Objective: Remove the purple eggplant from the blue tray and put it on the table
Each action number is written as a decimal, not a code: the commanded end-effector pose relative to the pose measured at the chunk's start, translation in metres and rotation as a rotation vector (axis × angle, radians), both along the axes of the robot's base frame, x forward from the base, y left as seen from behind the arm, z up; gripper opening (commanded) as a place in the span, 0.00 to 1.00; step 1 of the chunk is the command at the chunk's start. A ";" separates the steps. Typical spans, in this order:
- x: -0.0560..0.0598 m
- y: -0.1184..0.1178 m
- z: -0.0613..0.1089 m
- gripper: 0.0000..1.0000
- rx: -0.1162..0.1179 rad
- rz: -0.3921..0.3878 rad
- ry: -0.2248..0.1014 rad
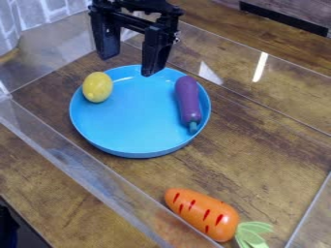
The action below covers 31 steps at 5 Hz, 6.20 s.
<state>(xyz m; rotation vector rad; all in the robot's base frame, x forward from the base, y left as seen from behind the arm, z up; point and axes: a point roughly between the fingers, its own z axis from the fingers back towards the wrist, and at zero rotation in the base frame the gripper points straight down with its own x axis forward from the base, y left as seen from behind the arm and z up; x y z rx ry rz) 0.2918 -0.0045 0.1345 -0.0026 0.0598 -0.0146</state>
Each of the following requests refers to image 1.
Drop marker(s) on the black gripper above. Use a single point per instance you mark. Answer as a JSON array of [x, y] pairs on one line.
[[160, 33]]

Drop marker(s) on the purple toy eggplant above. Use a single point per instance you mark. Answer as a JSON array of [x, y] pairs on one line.
[[187, 97]]

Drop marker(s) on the blue round tray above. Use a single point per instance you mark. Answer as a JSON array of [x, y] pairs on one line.
[[136, 124]]

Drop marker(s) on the yellow toy lemon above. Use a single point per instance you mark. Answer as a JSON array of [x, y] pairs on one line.
[[96, 87]]

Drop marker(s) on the orange toy carrot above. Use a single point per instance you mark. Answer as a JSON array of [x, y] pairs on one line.
[[215, 218]]

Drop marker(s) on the clear acrylic enclosure wall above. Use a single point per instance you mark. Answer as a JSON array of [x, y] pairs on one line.
[[262, 156]]

